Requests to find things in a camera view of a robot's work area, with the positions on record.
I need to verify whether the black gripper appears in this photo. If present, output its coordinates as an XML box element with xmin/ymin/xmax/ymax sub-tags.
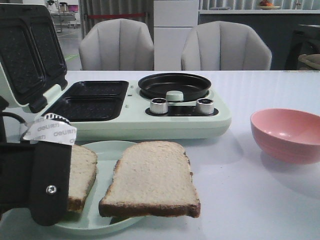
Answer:
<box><xmin>0</xmin><ymin>98</ymin><xmax>77</xmax><ymax>226</ymax></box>

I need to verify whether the white bread slice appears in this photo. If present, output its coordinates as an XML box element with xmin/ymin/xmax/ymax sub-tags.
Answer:
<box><xmin>98</xmin><ymin>141</ymin><xmax>201</xmax><ymax>218</ymax></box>
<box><xmin>67</xmin><ymin>145</ymin><xmax>98</xmax><ymax>213</ymax></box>

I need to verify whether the mint green sandwich maker lid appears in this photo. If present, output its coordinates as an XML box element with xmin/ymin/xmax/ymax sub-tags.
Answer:
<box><xmin>0</xmin><ymin>3</ymin><xmax>67</xmax><ymax>113</ymax></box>

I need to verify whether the pink plastic bowl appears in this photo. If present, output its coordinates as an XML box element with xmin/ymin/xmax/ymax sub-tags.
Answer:
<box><xmin>250</xmin><ymin>108</ymin><xmax>320</xmax><ymax>165</ymax></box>

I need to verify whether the mint green breakfast maker base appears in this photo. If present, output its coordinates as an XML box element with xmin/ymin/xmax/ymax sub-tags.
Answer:
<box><xmin>37</xmin><ymin>80</ymin><xmax>232</xmax><ymax>141</ymax></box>

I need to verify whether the mint green round plate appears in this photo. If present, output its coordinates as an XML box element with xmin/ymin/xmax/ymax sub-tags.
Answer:
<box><xmin>0</xmin><ymin>140</ymin><xmax>142</xmax><ymax>236</ymax></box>

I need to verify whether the left silver control knob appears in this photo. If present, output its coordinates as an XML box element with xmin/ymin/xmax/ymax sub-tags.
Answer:
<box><xmin>149</xmin><ymin>97</ymin><xmax>169</xmax><ymax>115</ymax></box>

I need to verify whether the silver control knob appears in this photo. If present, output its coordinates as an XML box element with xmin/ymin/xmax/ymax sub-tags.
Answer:
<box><xmin>195</xmin><ymin>98</ymin><xmax>215</xmax><ymax>115</ymax></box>
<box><xmin>149</xmin><ymin>97</ymin><xmax>169</xmax><ymax>115</ymax></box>

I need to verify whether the left grey upholstered chair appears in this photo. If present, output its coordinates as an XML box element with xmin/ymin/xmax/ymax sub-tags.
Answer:
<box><xmin>79</xmin><ymin>18</ymin><xmax>154</xmax><ymax>71</ymax></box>

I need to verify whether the grey upholstered chair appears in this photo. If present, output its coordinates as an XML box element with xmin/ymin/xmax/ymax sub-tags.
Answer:
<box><xmin>180</xmin><ymin>21</ymin><xmax>272</xmax><ymax>71</ymax></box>
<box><xmin>79</xmin><ymin>18</ymin><xmax>154</xmax><ymax>71</ymax></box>

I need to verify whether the black round frying pan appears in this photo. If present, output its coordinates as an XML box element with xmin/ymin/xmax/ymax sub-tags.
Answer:
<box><xmin>138</xmin><ymin>72</ymin><xmax>212</xmax><ymax>102</ymax></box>

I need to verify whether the right silver control knob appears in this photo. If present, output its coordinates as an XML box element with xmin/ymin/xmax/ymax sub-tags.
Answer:
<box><xmin>195</xmin><ymin>98</ymin><xmax>215</xmax><ymax>115</ymax></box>

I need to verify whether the white cabinet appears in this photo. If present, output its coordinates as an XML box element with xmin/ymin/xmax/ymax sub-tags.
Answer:
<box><xmin>153</xmin><ymin>0</ymin><xmax>199</xmax><ymax>71</ymax></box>

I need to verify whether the right grey upholstered chair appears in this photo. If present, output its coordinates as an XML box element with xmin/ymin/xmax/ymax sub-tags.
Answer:
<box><xmin>180</xmin><ymin>21</ymin><xmax>272</xmax><ymax>71</ymax></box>

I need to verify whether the fruit plate on counter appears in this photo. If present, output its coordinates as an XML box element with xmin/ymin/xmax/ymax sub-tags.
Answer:
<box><xmin>257</xmin><ymin>0</ymin><xmax>281</xmax><ymax>10</ymax></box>

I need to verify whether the grey counter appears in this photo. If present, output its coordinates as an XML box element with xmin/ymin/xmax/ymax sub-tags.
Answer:
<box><xmin>198</xmin><ymin>9</ymin><xmax>320</xmax><ymax>70</ymax></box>

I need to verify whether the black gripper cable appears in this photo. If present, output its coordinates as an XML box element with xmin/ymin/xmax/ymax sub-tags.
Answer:
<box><xmin>0</xmin><ymin>111</ymin><xmax>27</xmax><ymax>125</ymax></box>

